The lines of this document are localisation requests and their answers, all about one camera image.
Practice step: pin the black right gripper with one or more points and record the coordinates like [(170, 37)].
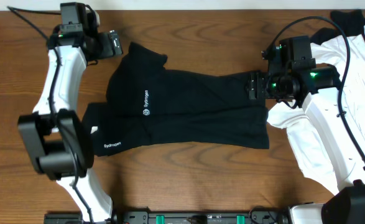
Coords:
[(257, 82)]

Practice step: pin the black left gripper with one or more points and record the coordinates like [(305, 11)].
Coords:
[(114, 43)]

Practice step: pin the black Sydrogen t-shirt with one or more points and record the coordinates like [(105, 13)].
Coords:
[(147, 104)]

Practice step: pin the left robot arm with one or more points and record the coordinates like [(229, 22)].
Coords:
[(56, 142)]

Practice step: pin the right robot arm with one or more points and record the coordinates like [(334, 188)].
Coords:
[(294, 56)]

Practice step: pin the white garment label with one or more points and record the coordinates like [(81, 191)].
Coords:
[(94, 129)]

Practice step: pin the white shirt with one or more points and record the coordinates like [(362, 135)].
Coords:
[(322, 148)]

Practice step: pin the black garment at corner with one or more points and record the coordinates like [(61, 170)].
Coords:
[(352, 23)]

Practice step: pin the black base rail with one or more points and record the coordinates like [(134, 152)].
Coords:
[(257, 215)]

